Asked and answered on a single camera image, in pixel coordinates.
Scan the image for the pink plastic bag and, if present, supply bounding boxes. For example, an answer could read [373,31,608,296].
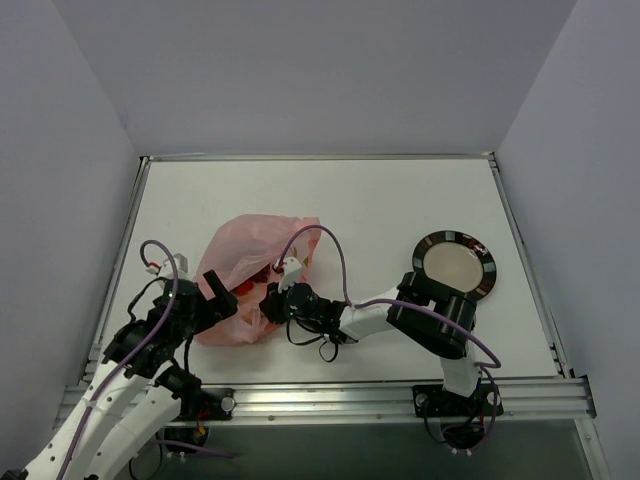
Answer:
[195,214,321,347]

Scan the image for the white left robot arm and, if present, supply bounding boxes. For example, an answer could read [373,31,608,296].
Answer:
[2,271,237,479]

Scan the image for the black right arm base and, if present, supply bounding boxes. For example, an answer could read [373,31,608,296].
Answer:
[412,381,504,455]

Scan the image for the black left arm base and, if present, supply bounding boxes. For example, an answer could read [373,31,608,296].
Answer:
[161,388,236,447]

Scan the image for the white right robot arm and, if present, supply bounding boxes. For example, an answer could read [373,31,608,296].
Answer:
[259,272,480,413]

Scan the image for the red fake cherry tomatoes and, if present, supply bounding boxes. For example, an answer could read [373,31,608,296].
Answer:
[233,279,257,296]

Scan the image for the dark red fake grapes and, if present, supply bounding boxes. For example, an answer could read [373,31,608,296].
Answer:
[250,266,274,283]

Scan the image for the black rimmed round plate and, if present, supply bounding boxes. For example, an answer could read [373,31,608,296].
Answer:
[412,230,497,301]

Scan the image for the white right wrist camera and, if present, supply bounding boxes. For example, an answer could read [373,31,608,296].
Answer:
[273,256,303,293]

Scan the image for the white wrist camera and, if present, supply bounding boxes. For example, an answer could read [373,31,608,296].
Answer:
[146,253,189,280]
[273,256,303,293]

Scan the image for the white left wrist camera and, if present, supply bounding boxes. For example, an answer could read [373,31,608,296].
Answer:
[146,253,189,280]

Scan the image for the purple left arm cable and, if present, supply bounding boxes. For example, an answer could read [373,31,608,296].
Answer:
[49,239,236,480]

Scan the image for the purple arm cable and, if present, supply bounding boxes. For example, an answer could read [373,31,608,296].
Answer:
[273,224,502,446]
[49,239,236,480]

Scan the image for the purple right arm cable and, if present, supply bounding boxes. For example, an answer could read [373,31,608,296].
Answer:
[273,224,502,446]

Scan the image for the aluminium front rail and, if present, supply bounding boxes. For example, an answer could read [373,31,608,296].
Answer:
[52,375,597,426]

